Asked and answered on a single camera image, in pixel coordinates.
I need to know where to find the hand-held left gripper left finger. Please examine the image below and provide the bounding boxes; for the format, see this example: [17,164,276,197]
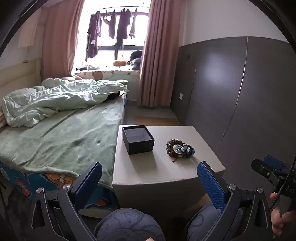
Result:
[30,161,103,241]

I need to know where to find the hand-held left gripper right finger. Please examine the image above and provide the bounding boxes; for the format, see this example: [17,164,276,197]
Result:
[197,161,275,241]

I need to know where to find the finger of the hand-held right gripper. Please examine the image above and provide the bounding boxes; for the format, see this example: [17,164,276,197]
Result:
[264,155,288,171]
[251,159,278,183]

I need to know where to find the blue bead bracelet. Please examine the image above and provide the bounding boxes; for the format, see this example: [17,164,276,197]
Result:
[176,144,195,158]

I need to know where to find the brown wooden bead bracelet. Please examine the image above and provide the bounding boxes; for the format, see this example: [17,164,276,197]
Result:
[166,138,185,160]

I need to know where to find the black gift box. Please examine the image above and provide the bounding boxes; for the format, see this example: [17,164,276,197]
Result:
[122,125,155,155]

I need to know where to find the person's right hand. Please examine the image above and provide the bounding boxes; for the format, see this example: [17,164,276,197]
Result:
[270,192,292,237]

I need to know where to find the blue cartoon printed sheet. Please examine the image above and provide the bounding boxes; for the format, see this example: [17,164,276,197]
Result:
[0,160,121,209]

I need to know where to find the person's right leg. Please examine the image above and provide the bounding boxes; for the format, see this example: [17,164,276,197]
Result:
[186,202,243,241]

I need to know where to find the person's leg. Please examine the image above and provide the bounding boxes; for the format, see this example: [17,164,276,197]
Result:
[186,202,243,241]
[96,207,166,241]

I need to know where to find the grey leather side table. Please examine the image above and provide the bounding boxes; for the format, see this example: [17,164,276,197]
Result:
[112,125,226,209]

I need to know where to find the person's left leg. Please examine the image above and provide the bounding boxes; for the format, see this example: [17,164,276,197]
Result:
[96,207,166,241]

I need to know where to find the grey wardrobe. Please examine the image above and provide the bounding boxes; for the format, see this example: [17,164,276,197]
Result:
[185,36,296,179]

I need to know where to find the pale green quilt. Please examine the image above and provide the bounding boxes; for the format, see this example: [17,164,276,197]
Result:
[2,78,129,127]

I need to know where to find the printed window seat cushion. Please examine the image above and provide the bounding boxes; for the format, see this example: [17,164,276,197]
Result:
[74,70,140,82]

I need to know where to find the grey pillow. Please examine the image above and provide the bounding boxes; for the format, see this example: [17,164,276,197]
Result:
[129,58,142,71]

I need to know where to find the cream upholstered bed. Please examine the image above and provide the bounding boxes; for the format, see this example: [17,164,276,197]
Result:
[0,58,130,218]

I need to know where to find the black bag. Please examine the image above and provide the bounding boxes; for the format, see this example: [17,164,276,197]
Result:
[130,50,144,61]

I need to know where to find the pink curtain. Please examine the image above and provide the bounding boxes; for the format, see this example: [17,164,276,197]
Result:
[138,0,183,108]
[43,0,86,80]

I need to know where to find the dark hanging garment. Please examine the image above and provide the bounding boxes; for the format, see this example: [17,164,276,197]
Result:
[107,9,116,39]
[87,11,102,58]
[129,9,138,39]
[116,8,132,47]

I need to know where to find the white hanging cloth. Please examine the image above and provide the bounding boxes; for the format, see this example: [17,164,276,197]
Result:
[17,13,42,48]

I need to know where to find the small hanging undergarment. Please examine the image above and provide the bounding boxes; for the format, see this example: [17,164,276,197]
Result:
[102,14,114,26]

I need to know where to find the window with dark frame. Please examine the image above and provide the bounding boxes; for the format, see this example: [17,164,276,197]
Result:
[76,0,151,71]

